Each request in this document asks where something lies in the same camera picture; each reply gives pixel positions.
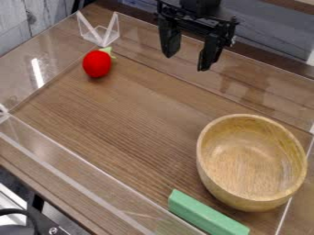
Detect black cable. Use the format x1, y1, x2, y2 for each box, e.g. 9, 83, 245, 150
0, 207, 37, 235

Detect green foam block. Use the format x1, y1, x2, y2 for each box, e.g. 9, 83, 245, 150
168, 189, 250, 235

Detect black metal frame bracket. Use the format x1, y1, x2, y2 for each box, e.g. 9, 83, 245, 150
27, 193, 71, 235

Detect red plush strawberry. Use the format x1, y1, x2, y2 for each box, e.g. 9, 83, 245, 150
83, 47, 115, 78

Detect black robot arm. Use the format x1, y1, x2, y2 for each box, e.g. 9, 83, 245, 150
156, 0, 239, 72

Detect clear acrylic corner bracket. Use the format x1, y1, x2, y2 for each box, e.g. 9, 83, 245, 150
76, 11, 120, 48

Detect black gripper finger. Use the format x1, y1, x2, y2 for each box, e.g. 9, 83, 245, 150
198, 33, 222, 72
158, 16, 182, 58

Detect wooden bowl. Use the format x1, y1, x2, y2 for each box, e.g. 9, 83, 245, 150
196, 114, 307, 212

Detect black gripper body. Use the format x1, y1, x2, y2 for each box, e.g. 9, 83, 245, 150
156, 0, 239, 47

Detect clear acrylic front wall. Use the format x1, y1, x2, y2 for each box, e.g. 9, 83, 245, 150
0, 105, 204, 235

